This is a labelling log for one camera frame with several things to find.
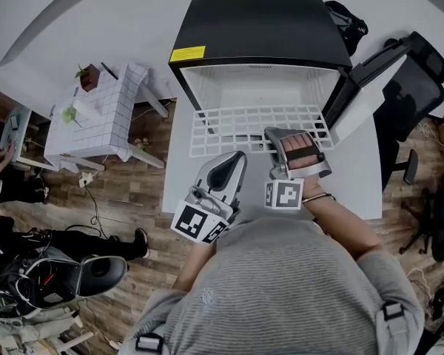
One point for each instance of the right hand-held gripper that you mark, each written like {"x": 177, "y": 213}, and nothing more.
{"x": 285, "y": 194}

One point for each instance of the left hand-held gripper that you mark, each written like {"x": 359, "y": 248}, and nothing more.
{"x": 190, "y": 222}

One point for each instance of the white wire fridge shelf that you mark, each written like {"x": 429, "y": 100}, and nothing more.
{"x": 214, "y": 141}

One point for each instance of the black shoulder bag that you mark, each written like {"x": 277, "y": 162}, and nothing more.
{"x": 349, "y": 28}

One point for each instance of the person's right forearm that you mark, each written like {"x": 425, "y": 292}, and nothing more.
{"x": 348, "y": 228}

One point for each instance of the person's left forearm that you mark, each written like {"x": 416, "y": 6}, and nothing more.
{"x": 196, "y": 268}

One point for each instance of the black mini fridge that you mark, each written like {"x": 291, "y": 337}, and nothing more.
{"x": 259, "y": 28}

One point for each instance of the person's right hand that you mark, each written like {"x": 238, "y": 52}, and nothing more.
{"x": 299, "y": 144}

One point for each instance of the small beige ornament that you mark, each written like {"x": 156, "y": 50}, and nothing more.
{"x": 140, "y": 143}

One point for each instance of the yellow warning label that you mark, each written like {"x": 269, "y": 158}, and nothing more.
{"x": 187, "y": 54}

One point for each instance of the grey striped sweater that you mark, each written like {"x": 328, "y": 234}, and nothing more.
{"x": 281, "y": 290}

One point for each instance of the white checked tablecloth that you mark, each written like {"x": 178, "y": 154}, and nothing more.
{"x": 100, "y": 124}

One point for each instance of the white power adapter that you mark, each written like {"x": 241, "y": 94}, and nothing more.
{"x": 86, "y": 179}

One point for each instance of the black office chair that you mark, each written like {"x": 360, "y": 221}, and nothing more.
{"x": 418, "y": 94}

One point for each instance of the white flower bouquet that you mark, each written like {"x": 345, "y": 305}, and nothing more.
{"x": 72, "y": 113}

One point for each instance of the potted plant brown pot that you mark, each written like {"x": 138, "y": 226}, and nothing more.
{"x": 89, "y": 78}

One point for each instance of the black grey backpack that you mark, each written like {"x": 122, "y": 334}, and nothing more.
{"x": 59, "y": 279}

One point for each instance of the light blue small table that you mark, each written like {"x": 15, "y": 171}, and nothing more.
{"x": 16, "y": 124}

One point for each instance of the black picture frame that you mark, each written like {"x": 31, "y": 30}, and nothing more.
{"x": 109, "y": 71}

